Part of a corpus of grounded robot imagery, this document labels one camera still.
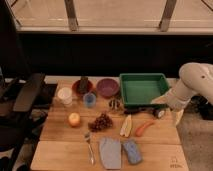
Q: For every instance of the green plastic tray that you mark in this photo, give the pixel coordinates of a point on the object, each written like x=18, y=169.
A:
x=139, y=89

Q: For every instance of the red bowl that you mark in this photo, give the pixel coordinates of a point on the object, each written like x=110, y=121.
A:
x=75, y=88

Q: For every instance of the purple bowl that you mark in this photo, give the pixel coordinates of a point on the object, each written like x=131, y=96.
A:
x=107, y=87

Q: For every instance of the white cup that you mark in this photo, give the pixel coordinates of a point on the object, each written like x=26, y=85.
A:
x=65, y=96

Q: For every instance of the window frame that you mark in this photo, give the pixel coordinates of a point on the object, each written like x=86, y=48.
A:
x=154, y=17

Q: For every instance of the orange carrot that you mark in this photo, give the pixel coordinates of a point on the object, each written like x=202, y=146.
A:
x=140, y=130

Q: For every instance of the blue sponge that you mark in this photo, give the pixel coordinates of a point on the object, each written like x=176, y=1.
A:
x=132, y=151

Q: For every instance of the blue cup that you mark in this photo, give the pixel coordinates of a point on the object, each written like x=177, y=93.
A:
x=89, y=100

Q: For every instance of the dark grape bunch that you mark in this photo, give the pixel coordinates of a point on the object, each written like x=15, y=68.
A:
x=100, y=123

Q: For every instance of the yellow banana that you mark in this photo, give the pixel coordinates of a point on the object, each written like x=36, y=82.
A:
x=126, y=127

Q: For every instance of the black office chair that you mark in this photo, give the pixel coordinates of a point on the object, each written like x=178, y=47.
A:
x=19, y=89

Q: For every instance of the black flashlight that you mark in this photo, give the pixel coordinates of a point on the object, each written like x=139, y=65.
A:
x=156, y=112

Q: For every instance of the grey-blue cloth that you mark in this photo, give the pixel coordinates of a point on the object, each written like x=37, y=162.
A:
x=110, y=153

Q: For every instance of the dark cup in red bowl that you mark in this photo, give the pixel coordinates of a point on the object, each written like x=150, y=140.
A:
x=83, y=84

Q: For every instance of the yellow-red apple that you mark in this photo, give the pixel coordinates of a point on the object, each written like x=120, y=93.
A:
x=74, y=119

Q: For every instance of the metal cup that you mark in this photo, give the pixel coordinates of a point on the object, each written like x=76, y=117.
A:
x=114, y=104

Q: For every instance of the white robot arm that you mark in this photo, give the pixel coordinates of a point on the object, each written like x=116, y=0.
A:
x=194, y=78

